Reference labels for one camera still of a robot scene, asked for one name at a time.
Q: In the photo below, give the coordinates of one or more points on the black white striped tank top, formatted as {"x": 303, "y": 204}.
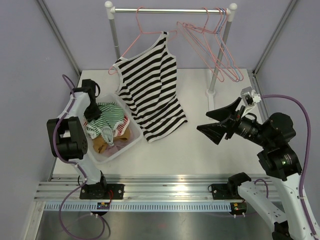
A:
{"x": 148, "y": 86}

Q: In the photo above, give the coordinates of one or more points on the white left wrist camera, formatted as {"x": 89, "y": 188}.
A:
{"x": 91, "y": 87}

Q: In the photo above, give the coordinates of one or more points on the white plastic basket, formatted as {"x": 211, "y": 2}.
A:
{"x": 136, "y": 132}

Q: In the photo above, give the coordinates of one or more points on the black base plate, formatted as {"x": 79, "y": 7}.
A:
{"x": 220, "y": 191}
{"x": 113, "y": 191}

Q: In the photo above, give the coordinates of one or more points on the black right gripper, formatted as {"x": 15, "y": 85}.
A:
{"x": 216, "y": 130}

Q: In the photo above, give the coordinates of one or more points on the white clothes rack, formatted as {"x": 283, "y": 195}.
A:
{"x": 210, "y": 39}

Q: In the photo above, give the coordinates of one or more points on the pink wire hanger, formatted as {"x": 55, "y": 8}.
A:
{"x": 228, "y": 65}

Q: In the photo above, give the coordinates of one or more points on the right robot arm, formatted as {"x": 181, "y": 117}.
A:
{"x": 279, "y": 161}

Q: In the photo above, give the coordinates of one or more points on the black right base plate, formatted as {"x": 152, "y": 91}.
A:
{"x": 220, "y": 191}

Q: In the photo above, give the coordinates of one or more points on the white slotted cable duct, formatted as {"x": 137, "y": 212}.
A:
{"x": 139, "y": 206}

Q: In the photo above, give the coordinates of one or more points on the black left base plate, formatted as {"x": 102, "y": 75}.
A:
{"x": 113, "y": 191}

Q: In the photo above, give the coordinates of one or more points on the green white striped tank top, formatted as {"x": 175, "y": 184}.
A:
{"x": 105, "y": 126}

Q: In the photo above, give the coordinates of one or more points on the red white striped tank top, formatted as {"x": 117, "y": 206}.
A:
{"x": 119, "y": 131}

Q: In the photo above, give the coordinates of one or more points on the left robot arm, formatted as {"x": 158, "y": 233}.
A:
{"x": 68, "y": 141}

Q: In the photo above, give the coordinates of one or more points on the aluminium mounting rail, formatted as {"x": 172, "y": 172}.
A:
{"x": 139, "y": 188}

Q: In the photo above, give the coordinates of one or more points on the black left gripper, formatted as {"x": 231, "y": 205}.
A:
{"x": 95, "y": 115}

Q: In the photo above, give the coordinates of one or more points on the tan brown tank top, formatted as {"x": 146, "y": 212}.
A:
{"x": 100, "y": 145}

